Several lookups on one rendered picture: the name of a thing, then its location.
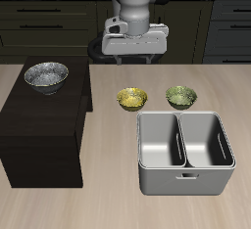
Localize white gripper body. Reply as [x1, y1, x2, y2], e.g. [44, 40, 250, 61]
[101, 23, 170, 57]

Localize yellow bowl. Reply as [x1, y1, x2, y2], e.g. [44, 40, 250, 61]
[116, 86, 149, 113]

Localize green bowl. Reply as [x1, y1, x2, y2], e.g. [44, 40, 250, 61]
[165, 85, 198, 111]

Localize grey speckled bowl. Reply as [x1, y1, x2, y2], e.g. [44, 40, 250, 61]
[24, 62, 70, 96]

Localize dark kitchen cupboards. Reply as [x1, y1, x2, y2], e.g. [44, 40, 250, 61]
[0, 0, 251, 66]

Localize dark wooden cabinet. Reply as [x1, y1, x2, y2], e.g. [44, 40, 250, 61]
[0, 55, 94, 189]

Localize white two-bin basket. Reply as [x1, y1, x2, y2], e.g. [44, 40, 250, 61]
[135, 110, 237, 197]

